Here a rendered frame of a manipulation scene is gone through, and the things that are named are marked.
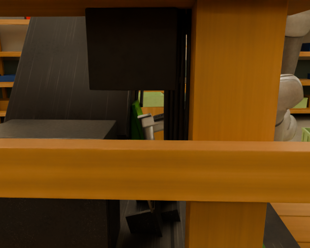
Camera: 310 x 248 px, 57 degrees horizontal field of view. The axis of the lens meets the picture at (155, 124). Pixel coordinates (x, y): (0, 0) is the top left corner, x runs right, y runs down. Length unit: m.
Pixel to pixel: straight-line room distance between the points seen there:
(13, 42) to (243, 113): 6.58
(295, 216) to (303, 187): 0.61
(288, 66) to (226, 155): 0.98
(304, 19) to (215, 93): 0.87
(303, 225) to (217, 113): 0.67
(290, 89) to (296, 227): 0.46
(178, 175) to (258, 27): 0.26
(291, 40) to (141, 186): 1.02
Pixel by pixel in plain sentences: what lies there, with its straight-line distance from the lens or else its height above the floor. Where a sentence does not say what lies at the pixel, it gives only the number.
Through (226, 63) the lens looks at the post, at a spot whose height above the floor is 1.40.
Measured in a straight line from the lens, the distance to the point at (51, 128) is 0.75.
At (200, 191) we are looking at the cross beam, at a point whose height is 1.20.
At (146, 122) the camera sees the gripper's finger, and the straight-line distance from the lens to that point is 0.82.
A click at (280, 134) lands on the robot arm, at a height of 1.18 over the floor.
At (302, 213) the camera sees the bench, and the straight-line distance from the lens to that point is 1.16.
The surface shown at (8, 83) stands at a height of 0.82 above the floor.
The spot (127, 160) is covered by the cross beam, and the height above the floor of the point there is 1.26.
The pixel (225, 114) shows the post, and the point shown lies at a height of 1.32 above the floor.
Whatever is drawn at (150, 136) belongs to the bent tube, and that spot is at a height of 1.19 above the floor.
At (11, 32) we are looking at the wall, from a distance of 6.94.
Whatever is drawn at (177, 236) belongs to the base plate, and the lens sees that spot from 0.90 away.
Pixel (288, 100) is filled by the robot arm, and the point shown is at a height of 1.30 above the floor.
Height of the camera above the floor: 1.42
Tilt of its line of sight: 14 degrees down
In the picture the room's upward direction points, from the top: straight up
